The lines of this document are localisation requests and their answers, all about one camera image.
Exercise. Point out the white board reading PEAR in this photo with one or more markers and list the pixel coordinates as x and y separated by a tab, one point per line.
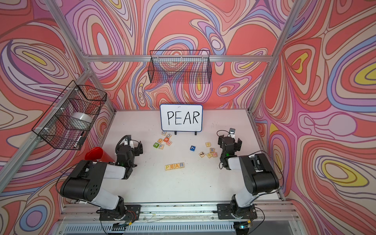
181	117

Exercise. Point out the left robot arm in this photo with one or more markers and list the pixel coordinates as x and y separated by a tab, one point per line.
84	183

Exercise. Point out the red plastic cup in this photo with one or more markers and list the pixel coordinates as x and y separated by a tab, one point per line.
97	154

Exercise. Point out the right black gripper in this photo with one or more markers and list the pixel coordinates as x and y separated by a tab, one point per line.
238	145

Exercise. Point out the black wire basket left wall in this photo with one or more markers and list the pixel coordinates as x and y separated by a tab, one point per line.
56	130

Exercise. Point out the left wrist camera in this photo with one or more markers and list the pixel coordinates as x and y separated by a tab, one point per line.
127	140

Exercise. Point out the black wire basket wall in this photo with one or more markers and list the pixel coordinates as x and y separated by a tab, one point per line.
56	130
180	66

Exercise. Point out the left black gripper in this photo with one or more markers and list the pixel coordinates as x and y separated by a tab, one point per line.
136	152

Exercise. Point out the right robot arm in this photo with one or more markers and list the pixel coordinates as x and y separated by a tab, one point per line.
258	175

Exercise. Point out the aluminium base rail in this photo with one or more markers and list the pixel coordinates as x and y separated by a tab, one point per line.
203	218

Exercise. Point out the white tape roll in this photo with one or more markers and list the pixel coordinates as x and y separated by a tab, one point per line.
80	121

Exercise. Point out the black wire basket back wall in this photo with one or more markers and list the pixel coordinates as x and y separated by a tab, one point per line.
180	66

